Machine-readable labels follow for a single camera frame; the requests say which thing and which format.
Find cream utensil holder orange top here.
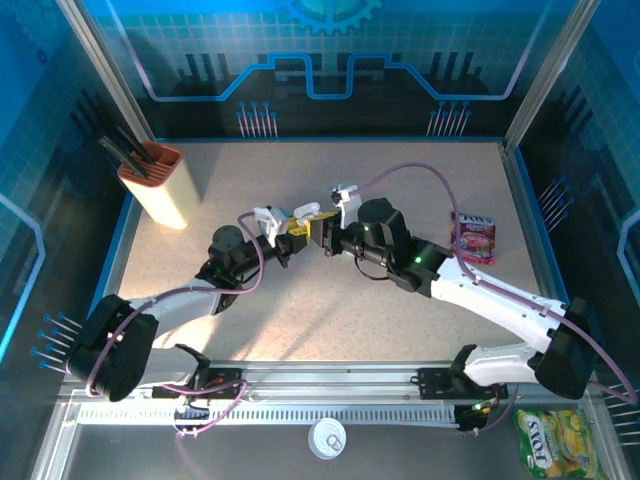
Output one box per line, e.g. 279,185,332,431
117,141,203,231

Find purple candy packet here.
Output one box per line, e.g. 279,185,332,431
449,210,497,266

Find white can lid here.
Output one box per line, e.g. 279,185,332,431
307,418,347,460

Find green yellow candy bag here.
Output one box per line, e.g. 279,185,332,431
512,407,609,480

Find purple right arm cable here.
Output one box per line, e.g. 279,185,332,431
355,162,640,436

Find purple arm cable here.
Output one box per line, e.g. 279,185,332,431
355,162,640,436
85,212,266,441

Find aluminium side rail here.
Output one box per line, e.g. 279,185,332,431
82,219,139,321
501,141,576,321

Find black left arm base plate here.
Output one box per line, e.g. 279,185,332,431
151,366,250,401

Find black utensil handle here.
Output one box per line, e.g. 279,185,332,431
116,127,156,164
97,133,150,179

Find long aluminium base rail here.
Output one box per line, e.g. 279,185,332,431
58,359,599,404

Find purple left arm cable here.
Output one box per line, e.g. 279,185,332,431
85,212,266,441

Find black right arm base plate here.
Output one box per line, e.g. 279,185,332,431
416,367,510,401

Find white slotted cable duct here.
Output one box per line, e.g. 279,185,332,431
77,402,461,427

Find aluminium frame post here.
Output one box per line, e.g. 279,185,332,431
503,0,604,151
55,0,157,144

